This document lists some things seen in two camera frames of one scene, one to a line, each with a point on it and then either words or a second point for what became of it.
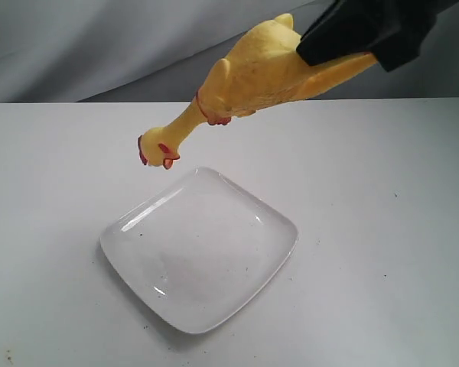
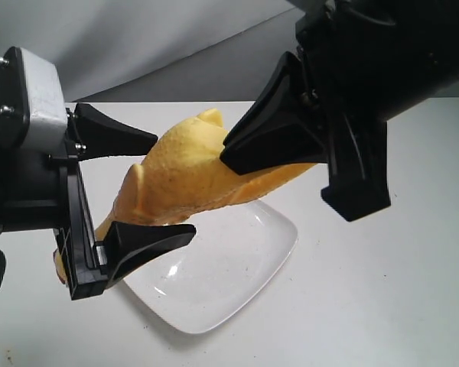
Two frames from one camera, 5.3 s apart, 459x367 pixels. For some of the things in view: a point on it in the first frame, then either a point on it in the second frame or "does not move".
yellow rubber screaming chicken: [266, 70] to [181, 177]
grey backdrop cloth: [83, 51] does not move
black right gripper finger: [395, 31] to [281, 130]
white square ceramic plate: [199, 251] does not move
